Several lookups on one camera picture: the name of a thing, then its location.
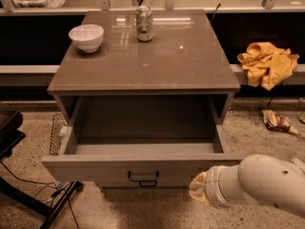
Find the grey top drawer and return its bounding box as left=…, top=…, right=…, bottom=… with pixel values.
left=42, top=95, right=242, bottom=189

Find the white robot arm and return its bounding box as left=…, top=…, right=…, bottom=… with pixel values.
left=189, top=155, right=305, bottom=218

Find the grey cabinet with glossy top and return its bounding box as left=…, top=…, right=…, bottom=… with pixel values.
left=49, top=10, right=239, bottom=125

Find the brown snack bag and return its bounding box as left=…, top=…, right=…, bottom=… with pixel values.
left=261, top=110, right=299, bottom=135

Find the yellow crumpled cloth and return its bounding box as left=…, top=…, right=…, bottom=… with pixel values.
left=237, top=42, right=299, bottom=91

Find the green white soda can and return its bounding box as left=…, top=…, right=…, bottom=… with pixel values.
left=135, top=5, right=153, bottom=42

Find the white ceramic bowl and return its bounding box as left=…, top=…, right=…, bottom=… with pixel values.
left=69, top=24, right=104, bottom=52

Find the black chair base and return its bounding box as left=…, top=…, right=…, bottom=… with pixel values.
left=0, top=110, right=84, bottom=229

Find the black floor cable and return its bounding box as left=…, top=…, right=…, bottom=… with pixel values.
left=0, top=159, right=80, bottom=229

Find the wire mesh basket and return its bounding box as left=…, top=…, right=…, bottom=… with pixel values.
left=50, top=114, right=68, bottom=156

